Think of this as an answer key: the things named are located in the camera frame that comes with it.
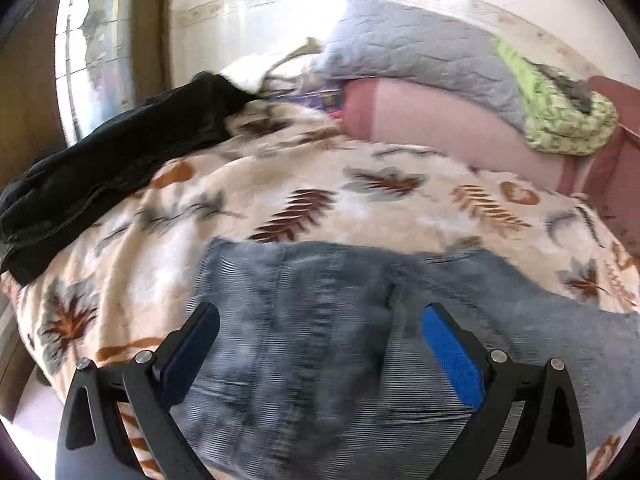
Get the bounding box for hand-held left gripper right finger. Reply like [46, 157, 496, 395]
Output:
[421, 302, 587, 480]

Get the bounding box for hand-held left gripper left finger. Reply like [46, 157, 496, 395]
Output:
[56, 302, 221, 480]

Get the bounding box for blue-grey denim pants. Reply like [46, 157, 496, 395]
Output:
[170, 237, 640, 480]

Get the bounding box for leaf printed blanket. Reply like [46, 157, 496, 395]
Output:
[0, 95, 640, 480]

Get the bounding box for black garment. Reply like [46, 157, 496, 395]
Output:
[0, 72, 251, 283]

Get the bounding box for green patterned cloth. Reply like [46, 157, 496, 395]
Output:
[492, 37, 619, 156]

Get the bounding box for colourful printed packet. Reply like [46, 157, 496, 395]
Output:
[300, 87, 346, 117]

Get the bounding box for dark grey cloth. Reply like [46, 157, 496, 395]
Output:
[537, 62, 596, 113]

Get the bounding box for white crumpled cloth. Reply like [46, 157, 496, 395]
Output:
[220, 37, 331, 106]

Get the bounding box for grey quilted pillow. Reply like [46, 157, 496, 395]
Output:
[320, 0, 531, 133]

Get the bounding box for window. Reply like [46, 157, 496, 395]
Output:
[52, 0, 136, 146]

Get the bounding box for brown wooden frame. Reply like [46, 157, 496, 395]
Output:
[131, 0, 173, 88]

